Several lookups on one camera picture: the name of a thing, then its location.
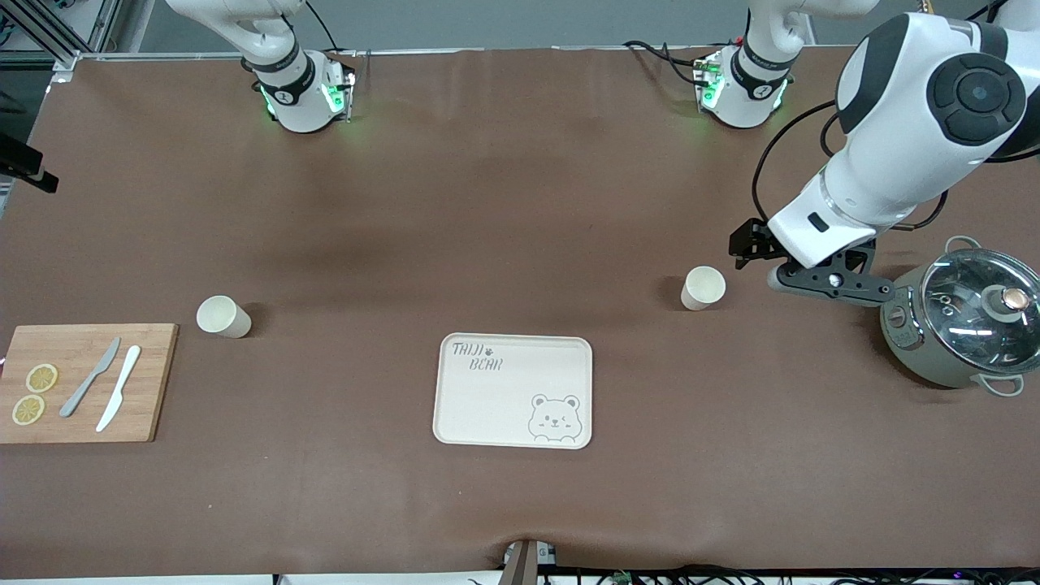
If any white plastic cup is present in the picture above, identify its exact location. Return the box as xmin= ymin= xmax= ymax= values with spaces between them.
xmin=681 ymin=266 xmax=726 ymax=311
xmin=196 ymin=295 xmax=253 ymax=339

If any grey-green cooking pot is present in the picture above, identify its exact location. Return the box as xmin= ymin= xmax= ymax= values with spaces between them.
xmin=880 ymin=236 xmax=1026 ymax=397

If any glass pot lid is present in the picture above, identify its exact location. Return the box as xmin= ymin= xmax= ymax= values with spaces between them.
xmin=921 ymin=248 xmax=1040 ymax=376

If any cream tray with bear print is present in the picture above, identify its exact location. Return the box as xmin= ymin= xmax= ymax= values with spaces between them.
xmin=432 ymin=332 xmax=593 ymax=450

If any white plastic knife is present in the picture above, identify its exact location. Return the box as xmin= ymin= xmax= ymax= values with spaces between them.
xmin=96 ymin=345 xmax=141 ymax=433

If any grey plastic knife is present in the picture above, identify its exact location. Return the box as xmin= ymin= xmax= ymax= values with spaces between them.
xmin=59 ymin=337 xmax=121 ymax=418

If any bamboo cutting board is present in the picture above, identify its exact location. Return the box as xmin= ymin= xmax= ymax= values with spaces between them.
xmin=0 ymin=323 xmax=179 ymax=444

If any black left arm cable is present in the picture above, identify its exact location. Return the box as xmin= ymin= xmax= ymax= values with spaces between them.
xmin=752 ymin=97 xmax=951 ymax=232

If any black base power cable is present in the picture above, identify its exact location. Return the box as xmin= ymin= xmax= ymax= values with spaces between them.
xmin=301 ymin=0 xmax=338 ymax=54
xmin=622 ymin=39 xmax=704 ymax=86

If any aluminium frame profile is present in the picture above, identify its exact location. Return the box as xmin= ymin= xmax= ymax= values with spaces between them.
xmin=0 ymin=0 xmax=155 ymax=86

